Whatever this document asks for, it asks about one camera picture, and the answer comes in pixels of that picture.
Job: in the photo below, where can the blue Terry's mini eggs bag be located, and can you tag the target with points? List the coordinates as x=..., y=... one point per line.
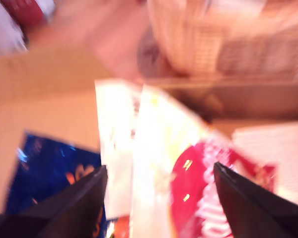
x=47, y=161

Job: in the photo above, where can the brown cardboard box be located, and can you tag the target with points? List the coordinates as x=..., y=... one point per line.
x=39, y=99

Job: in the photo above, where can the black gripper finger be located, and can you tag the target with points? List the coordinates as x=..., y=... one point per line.
x=82, y=208
x=250, y=210

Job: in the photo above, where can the white Galaxy egg bag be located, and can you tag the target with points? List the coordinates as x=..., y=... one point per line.
x=116, y=124

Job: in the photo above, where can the white red Maltesers bag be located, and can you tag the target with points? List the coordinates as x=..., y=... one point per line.
x=188, y=173

